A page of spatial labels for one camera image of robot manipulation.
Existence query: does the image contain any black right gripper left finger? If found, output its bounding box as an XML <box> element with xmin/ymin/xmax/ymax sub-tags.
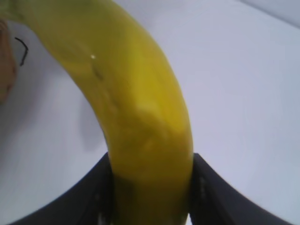
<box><xmin>13</xmin><ymin>151</ymin><xmax>115</xmax><ymax>225</ymax></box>

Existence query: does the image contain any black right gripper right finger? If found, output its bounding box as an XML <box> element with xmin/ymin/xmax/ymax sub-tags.
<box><xmin>188</xmin><ymin>152</ymin><xmax>300</xmax><ymax>225</ymax></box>

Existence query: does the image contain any brown woven wicker basket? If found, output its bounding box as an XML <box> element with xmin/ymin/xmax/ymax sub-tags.
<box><xmin>0</xmin><ymin>19</ymin><xmax>17</xmax><ymax>104</ymax></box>

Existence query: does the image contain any yellow banana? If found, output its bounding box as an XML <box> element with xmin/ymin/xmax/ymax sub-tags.
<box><xmin>0</xmin><ymin>0</ymin><xmax>195</xmax><ymax>225</ymax></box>

